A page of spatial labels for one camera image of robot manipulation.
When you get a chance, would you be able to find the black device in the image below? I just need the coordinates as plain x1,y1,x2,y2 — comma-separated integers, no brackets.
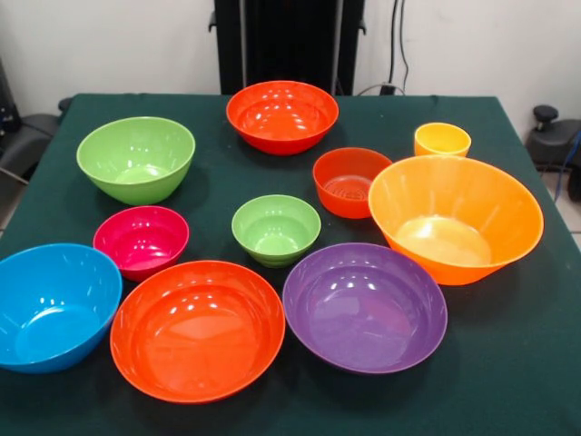
0,56,22,135

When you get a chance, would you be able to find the blue bowl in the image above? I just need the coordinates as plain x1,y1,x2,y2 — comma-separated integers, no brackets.
0,243,123,375

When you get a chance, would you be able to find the yellow cup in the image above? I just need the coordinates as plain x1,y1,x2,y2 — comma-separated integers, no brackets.
413,122,473,158

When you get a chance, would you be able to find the large orange bowl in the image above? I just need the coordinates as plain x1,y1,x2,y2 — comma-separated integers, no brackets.
368,154,545,287

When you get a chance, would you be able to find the pink bowl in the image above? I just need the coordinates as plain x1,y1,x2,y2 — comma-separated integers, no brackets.
93,204,191,283

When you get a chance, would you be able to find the large green bowl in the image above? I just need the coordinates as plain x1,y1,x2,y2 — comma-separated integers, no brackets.
75,115,197,206

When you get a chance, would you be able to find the small red bowl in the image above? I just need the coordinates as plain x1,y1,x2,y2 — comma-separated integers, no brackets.
311,146,394,220

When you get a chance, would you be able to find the purple bowl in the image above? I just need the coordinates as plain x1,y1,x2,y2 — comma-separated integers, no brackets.
281,242,448,375

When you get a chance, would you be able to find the large red bowl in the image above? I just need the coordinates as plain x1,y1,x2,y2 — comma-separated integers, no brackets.
225,80,340,157
109,260,287,405

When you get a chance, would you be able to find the small green bowl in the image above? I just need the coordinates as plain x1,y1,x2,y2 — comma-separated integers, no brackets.
231,193,322,269

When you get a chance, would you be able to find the blue cable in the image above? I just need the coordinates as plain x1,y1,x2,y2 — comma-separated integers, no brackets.
553,131,581,201

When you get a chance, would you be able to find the dark green table cloth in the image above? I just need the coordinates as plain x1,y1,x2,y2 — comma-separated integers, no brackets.
0,93,581,436

